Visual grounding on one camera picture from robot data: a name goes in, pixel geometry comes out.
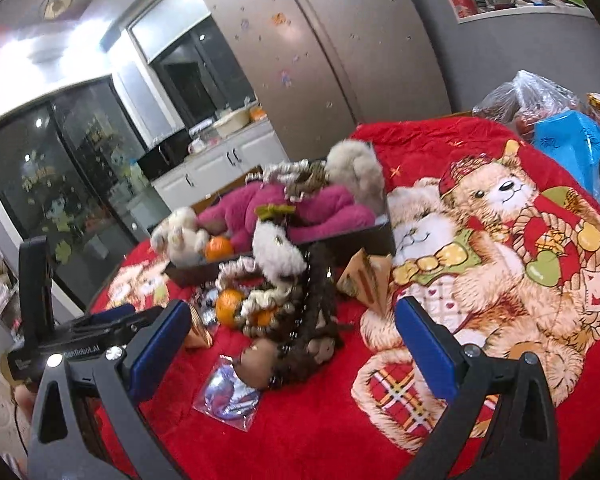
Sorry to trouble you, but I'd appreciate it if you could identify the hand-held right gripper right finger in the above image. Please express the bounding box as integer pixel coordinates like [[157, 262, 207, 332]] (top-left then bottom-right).
[[394, 296, 563, 480]]

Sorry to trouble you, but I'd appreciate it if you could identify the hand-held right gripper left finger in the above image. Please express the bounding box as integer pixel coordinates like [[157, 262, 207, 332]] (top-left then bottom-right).
[[27, 299, 193, 480]]

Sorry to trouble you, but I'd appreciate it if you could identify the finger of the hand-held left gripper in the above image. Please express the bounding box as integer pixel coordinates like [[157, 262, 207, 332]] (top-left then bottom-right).
[[87, 303, 137, 323], [125, 307, 168, 333]]

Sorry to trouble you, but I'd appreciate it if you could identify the black wire basket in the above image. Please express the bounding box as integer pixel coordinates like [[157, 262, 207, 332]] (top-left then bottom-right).
[[200, 242, 338, 356]]

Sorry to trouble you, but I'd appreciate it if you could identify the black storage box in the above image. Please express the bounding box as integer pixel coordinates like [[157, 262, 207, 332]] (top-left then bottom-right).
[[164, 142, 396, 288]]

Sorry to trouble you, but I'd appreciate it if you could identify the white fluffy plush toy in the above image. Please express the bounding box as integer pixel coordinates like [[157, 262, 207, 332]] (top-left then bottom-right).
[[252, 220, 308, 291]]

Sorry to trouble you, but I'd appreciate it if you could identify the black white striped scrunchie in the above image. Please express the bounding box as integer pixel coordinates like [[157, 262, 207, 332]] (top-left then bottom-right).
[[217, 257, 261, 291], [262, 160, 311, 183]]

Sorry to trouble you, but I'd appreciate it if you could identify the person's left hand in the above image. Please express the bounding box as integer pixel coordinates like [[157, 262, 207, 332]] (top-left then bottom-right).
[[16, 386, 37, 418]]

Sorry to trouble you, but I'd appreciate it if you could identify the brown paper triangular box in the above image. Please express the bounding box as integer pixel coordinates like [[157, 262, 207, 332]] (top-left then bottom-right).
[[337, 252, 393, 318], [184, 302, 216, 350]]

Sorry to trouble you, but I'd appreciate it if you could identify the clear packet with purple item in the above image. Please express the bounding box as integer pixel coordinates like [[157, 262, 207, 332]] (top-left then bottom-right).
[[192, 355, 263, 433]]

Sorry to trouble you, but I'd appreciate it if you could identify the white plush bear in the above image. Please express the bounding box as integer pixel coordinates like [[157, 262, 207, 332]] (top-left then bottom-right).
[[150, 206, 213, 267]]

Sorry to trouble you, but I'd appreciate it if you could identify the glass sliding door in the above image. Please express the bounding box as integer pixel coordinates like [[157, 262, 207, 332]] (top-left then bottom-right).
[[0, 77, 153, 311]]

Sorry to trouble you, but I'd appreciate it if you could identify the beige ruffled scrunchie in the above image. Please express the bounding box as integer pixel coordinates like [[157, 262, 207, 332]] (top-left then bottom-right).
[[237, 285, 301, 333]]

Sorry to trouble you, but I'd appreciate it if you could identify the dark brown fuzzy scrunchie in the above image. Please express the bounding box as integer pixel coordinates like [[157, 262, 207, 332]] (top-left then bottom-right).
[[267, 245, 346, 391]]

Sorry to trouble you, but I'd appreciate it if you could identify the red printed blanket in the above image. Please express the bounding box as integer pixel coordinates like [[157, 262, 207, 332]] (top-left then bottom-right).
[[87, 115, 600, 480]]

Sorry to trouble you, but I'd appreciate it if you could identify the black microwave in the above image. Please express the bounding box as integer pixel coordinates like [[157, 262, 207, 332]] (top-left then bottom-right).
[[137, 132, 191, 181]]

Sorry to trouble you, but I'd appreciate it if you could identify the white kitchen cabinet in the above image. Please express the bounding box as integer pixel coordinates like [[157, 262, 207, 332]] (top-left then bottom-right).
[[152, 119, 288, 211]]

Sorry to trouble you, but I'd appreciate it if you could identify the olive ribbon bow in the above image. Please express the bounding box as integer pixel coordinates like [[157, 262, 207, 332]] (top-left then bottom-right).
[[254, 202, 297, 221]]

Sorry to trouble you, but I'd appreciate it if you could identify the magenta plush toy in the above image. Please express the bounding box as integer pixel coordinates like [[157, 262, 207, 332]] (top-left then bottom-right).
[[197, 182, 376, 243]]

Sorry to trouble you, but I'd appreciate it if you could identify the grey fluffy plush toy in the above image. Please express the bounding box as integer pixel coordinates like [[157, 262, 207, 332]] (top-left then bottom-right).
[[325, 139, 386, 211]]

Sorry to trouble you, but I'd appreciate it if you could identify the brown patterned scrunchie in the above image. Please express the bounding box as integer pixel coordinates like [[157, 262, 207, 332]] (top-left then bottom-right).
[[285, 160, 328, 196]]

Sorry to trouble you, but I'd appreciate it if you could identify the cream bowl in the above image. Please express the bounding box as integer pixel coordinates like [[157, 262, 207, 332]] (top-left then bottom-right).
[[214, 109, 253, 137]]

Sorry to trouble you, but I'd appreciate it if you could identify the blue plastic bag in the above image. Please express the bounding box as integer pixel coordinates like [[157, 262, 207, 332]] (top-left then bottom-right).
[[532, 111, 600, 206]]

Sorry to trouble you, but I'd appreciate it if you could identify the dark window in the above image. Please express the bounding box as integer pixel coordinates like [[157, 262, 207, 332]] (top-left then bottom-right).
[[147, 15, 258, 128]]

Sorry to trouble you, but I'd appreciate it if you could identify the clear plastic bag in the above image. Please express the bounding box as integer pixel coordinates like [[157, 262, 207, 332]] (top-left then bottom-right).
[[472, 70, 588, 141]]

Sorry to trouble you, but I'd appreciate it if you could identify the silver refrigerator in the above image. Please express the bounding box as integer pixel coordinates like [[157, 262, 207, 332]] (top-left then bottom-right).
[[200, 0, 453, 163]]

